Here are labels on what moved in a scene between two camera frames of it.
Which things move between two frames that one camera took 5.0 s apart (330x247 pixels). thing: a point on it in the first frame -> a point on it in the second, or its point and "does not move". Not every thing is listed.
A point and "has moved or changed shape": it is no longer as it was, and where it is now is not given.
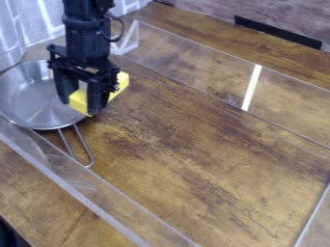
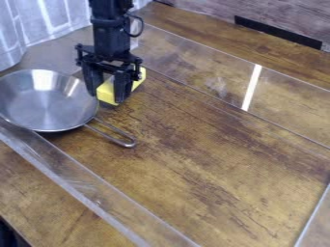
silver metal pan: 29,104 has moved or changed shape
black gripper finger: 100,90 -> 124,85
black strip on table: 279,32 does not move
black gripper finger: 66,83 -> 93,73
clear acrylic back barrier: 275,96 does not move
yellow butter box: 80,99 -> 106,92
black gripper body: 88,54 -> 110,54
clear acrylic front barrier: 141,224 does not move
